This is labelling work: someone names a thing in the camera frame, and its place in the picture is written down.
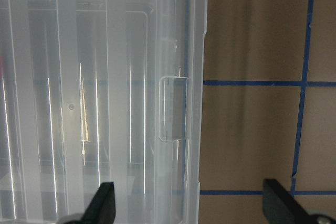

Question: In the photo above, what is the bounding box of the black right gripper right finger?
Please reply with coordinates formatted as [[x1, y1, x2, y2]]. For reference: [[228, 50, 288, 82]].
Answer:
[[262, 179, 335, 224]]

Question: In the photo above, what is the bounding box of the clear plastic box lid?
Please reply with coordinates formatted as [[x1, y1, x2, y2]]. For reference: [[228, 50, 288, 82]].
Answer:
[[1, 0, 207, 223]]

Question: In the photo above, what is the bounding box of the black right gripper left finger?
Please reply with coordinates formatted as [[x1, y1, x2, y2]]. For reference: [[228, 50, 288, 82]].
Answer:
[[59, 182, 116, 224]]

